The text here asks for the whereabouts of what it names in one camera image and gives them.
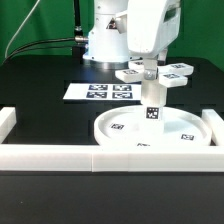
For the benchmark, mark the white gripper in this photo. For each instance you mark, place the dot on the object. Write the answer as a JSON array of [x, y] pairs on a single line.
[[151, 26]]

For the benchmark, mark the white cross-shaped table base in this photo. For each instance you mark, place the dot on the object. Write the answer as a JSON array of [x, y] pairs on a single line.
[[171, 75]]

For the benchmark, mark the white round table top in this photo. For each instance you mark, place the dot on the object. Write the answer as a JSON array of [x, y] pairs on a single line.
[[137, 125]]

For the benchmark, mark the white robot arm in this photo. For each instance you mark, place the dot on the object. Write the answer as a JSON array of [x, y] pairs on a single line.
[[107, 47]]

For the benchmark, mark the white sheet with markers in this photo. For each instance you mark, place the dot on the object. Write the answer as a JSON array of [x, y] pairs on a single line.
[[109, 92]]

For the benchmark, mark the black vertical cable connector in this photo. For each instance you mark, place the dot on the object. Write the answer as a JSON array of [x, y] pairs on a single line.
[[78, 31]]

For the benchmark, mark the white U-shaped boundary frame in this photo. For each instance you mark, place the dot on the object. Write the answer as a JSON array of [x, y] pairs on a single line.
[[14, 157]]

